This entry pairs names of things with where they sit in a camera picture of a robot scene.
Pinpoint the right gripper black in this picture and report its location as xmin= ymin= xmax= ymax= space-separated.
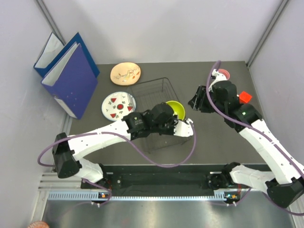
xmin=188 ymin=85 xmax=226 ymax=116

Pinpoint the yellow-green bowl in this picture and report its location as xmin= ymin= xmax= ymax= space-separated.
xmin=166 ymin=100 xmax=186 ymax=120

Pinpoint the black wire dish rack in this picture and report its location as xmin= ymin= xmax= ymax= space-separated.
xmin=126 ymin=77 xmax=191 ymax=153

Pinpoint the pink cup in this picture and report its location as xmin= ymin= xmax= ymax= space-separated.
xmin=218 ymin=68 xmax=230 ymax=80

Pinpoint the white plate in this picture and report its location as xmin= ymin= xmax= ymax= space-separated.
xmin=101 ymin=92 xmax=136 ymax=122

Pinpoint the beige floral plate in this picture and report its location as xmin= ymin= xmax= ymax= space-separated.
xmin=110 ymin=62 xmax=142 ymax=86

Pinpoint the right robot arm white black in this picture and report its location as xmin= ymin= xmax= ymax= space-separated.
xmin=188 ymin=80 xmax=304 ymax=209

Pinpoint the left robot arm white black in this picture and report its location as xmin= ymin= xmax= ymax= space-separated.
xmin=52 ymin=103 xmax=184 ymax=188

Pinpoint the red cube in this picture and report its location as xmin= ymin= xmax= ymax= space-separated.
xmin=238 ymin=91 xmax=252 ymax=104

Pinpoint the front blue binder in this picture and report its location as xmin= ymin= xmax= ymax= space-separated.
xmin=41 ymin=42 xmax=97 ymax=119

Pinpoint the blue binder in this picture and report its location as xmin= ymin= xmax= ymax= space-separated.
xmin=33 ymin=32 xmax=100 ymax=78
xmin=41 ymin=42 xmax=97 ymax=119

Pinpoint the rear blue binder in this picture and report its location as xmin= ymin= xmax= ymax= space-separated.
xmin=33 ymin=32 xmax=100 ymax=78

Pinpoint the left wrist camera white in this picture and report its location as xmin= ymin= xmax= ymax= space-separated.
xmin=173 ymin=118 xmax=193 ymax=137

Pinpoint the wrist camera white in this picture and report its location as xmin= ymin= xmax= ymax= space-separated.
xmin=210 ymin=69 xmax=227 ymax=84
xmin=173 ymin=118 xmax=193 ymax=137

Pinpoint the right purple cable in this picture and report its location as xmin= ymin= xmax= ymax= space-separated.
xmin=206 ymin=60 xmax=304 ymax=216

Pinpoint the purple cable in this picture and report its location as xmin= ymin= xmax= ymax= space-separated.
xmin=206 ymin=60 xmax=304 ymax=216
xmin=38 ymin=122 xmax=198 ymax=206

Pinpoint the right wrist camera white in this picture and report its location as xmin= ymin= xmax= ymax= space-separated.
xmin=210 ymin=69 xmax=227 ymax=84

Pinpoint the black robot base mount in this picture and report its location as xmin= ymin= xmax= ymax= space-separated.
xmin=80 ymin=163 xmax=250 ymax=197

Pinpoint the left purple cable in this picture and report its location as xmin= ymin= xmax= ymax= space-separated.
xmin=38 ymin=122 xmax=198 ymax=206

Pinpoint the aluminium rail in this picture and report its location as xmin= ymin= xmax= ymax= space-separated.
xmin=39 ymin=171 xmax=297 ymax=202

